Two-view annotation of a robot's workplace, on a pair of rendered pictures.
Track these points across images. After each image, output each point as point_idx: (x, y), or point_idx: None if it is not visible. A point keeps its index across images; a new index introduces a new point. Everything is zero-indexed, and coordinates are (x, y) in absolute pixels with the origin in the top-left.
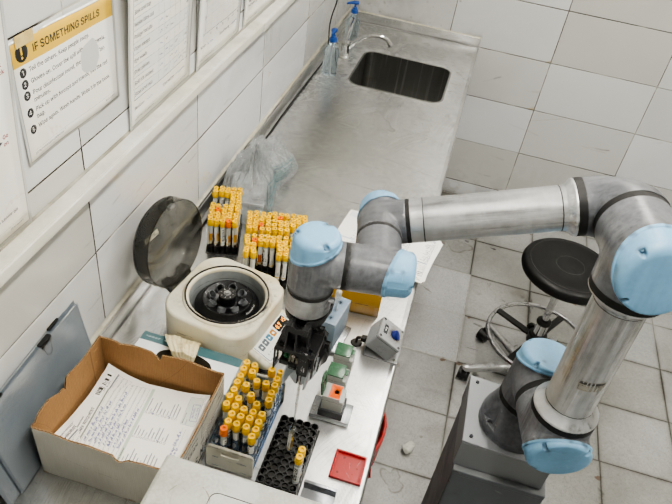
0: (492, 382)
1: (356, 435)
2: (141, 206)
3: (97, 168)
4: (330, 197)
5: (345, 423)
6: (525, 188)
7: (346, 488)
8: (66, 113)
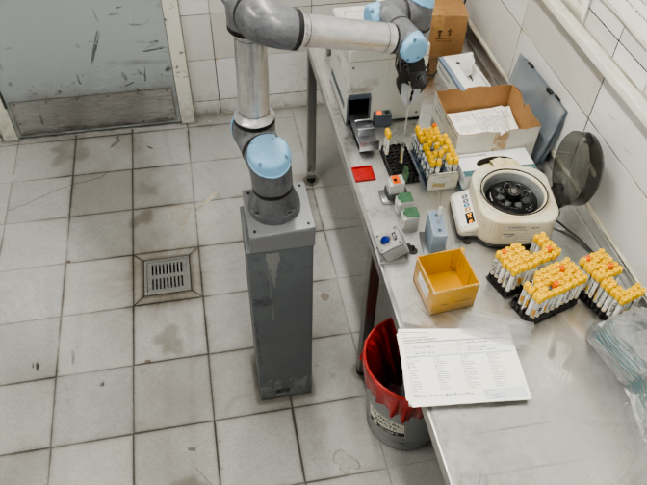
0: (297, 229)
1: (370, 191)
2: (618, 165)
3: (609, 63)
4: (570, 416)
5: (380, 190)
6: (329, 21)
7: (357, 165)
8: (624, 5)
